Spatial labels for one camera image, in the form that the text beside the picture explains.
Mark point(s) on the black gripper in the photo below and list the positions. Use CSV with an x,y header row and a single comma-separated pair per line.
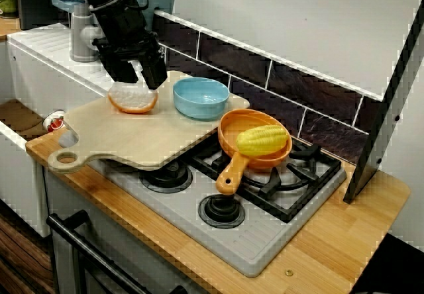
x,y
129,45

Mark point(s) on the white toy bread slice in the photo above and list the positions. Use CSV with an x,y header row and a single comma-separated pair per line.
x,y
132,100

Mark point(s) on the light blue plastic bowl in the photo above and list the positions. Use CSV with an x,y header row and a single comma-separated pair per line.
x,y
198,102

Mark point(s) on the white toy sink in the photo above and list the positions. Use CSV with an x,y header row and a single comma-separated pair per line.
x,y
43,75

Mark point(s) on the tomato print tin can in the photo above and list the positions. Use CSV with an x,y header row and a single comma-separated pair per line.
x,y
54,122

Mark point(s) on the black stove knob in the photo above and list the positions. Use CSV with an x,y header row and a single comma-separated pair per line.
x,y
169,178
222,209

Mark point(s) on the wooden table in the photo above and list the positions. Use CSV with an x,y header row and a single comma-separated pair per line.
x,y
8,29

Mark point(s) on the orange toy frying pan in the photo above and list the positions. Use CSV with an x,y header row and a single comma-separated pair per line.
x,y
232,171

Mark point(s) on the yellow toy corn cob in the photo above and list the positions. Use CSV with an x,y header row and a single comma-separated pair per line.
x,y
261,140

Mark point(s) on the green tin can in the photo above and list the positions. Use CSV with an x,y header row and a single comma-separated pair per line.
x,y
8,1

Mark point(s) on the dark tile backsplash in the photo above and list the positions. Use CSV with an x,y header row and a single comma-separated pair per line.
x,y
298,95

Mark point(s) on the white toy kitchen cabinet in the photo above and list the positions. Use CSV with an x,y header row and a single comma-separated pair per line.
x,y
132,241

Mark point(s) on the black burner grate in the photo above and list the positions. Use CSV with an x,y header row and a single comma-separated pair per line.
x,y
298,194

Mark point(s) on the grey toy stove top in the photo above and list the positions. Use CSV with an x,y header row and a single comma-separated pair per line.
x,y
238,247

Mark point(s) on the brass countertop screw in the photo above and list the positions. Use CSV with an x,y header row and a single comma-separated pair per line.
x,y
289,272

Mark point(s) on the wooden countertop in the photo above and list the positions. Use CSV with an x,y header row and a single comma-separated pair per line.
x,y
348,234

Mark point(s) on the black upright shelf post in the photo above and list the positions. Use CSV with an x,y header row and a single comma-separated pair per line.
x,y
381,125

